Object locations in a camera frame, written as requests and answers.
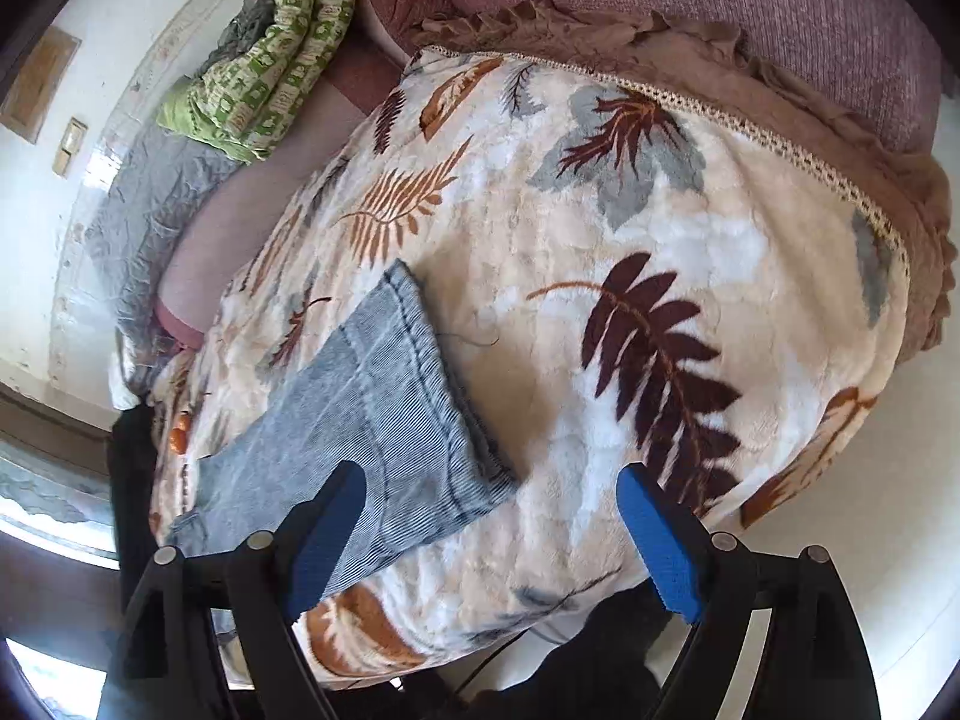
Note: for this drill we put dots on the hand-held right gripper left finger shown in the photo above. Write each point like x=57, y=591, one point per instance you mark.
x=326, y=540

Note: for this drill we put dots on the wooden wall frame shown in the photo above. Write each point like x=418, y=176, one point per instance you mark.
x=37, y=82

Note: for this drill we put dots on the grey quilted blanket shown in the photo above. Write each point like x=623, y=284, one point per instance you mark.
x=150, y=225

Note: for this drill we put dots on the leaf-printed plush blanket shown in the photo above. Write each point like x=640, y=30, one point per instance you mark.
x=570, y=255

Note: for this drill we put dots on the dark grey crumpled cloth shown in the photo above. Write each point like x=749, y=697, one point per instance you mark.
x=244, y=22

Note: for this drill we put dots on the black cloth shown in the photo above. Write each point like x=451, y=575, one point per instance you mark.
x=131, y=480

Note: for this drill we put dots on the green patterned quilt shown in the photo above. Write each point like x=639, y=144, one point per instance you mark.
x=292, y=52

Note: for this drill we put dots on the beige wall switch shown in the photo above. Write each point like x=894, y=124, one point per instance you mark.
x=70, y=147

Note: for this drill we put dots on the brown ruffled cloth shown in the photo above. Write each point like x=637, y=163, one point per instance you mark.
x=862, y=150

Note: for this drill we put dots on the grey denim pants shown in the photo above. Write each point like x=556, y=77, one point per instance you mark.
x=390, y=390

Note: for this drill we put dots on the patterned glass window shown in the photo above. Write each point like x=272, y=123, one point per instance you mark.
x=45, y=499

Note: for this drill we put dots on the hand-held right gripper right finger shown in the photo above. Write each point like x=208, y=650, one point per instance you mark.
x=664, y=540

